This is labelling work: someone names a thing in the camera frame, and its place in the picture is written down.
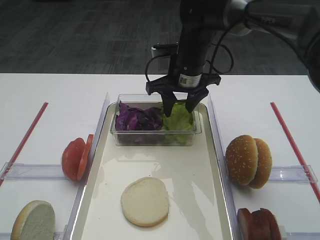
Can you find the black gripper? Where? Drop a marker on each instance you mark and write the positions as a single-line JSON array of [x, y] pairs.
[[194, 86]]

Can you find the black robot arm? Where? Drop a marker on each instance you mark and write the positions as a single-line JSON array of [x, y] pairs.
[[296, 22]]

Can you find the green lettuce in container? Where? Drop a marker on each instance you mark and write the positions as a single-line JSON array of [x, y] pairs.
[[179, 120]]

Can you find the rear tomato slice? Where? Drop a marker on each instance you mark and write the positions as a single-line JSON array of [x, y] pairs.
[[84, 157]]

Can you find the tomato slice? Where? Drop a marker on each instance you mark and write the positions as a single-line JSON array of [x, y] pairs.
[[71, 158], [84, 157]]

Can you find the front tomato slice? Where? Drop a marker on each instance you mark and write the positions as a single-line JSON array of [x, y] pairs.
[[71, 158]]

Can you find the front meat patty slice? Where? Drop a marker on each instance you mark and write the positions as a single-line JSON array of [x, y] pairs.
[[253, 226]]

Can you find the meat patty slice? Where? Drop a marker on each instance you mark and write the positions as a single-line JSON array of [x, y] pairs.
[[253, 226], [273, 224]]

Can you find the rear meat patty slice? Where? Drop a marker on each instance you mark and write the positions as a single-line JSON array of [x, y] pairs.
[[273, 224]]

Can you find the purple cabbage leaves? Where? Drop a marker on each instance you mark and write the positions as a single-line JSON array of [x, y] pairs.
[[136, 119]]

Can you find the clear plastic container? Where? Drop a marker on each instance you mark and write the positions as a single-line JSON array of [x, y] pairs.
[[148, 138]]

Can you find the right long clear divider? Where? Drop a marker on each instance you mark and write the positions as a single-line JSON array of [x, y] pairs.
[[223, 173]]

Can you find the long clear divider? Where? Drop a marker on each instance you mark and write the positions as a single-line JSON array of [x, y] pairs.
[[223, 173], [70, 226]]

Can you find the front sesame bun top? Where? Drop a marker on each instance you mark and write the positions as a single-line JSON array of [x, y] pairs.
[[241, 157]]

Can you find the sesame bun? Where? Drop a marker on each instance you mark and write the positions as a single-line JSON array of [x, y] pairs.
[[264, 165], [241, 157]]

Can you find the left long clear divider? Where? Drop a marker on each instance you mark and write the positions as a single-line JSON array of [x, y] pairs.
[[70, 226]]

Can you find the rear sesame bun top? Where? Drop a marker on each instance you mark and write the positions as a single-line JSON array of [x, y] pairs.
[[264, 165]]

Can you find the bottom bun on tray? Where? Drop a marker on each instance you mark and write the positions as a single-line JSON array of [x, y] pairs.
[[145, 202]]

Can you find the white rectangular tray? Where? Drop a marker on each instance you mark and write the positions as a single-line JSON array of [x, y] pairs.
[[190, 173]]

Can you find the right clear cross divider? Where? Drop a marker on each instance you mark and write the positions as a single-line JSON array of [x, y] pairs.
[[301, 174]]

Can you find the clear cross divider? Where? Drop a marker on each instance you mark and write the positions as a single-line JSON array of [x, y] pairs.
[[301, 174], [22, 171]]

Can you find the lower right clear divider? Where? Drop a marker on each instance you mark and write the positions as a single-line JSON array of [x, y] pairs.
[[283, 234]]

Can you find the left clear cross divider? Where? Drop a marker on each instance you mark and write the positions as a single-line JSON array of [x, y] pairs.
[[22, 171]]

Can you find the bun half standing left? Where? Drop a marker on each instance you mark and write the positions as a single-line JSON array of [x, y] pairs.
[[36, 221]]

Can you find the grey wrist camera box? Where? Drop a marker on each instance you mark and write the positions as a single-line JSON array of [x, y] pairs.
[[164, 49]]

